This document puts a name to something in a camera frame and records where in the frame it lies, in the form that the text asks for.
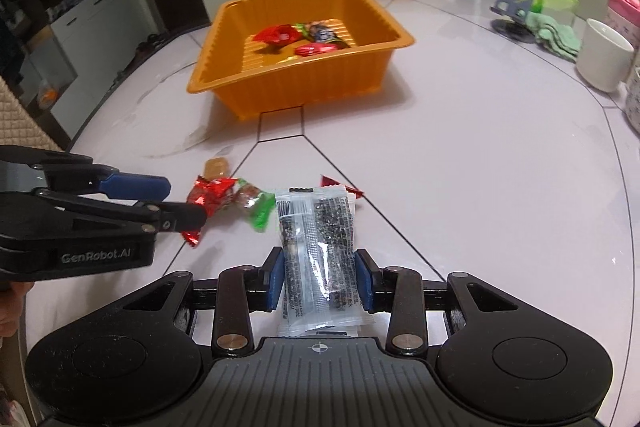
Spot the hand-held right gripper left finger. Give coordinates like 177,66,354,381
105,247,286,359

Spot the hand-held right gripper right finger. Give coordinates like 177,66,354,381
354,249,535,359

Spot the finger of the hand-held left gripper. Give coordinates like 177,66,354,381
34,188,208,234
30,157,172,202

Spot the red foil candy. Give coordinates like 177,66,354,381
181,175,240,249

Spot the small brown candy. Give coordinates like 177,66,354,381
203,158,232,182

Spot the clear black sesame packet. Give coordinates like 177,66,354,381
275,186,366,339

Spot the green candy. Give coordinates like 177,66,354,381
234,178,277,234

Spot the small red snack packet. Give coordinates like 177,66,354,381
320,174,365,200

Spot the orange plastic tray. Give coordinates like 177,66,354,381
187,0,416,122

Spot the puffy red snack packet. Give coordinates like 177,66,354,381
251,24,304,54

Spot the large red candy packet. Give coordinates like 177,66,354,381
294,43,342,58

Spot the dark green-ended snack packet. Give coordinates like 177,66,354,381
294,21,352,48

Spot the person's left hand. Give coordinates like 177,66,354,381
0,279,32,339

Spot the clear bag with orange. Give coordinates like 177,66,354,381
36,78,60,108

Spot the beige quilted chair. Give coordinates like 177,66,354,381
0,74,66,152

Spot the white cabinet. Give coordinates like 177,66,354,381
47,0,146,142

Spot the green folded cloth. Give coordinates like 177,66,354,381
534,13,583,62

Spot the patterned white mug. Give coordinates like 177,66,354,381
622,67,640,132

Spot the pink lidded bottle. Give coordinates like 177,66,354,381
606,0,640,40

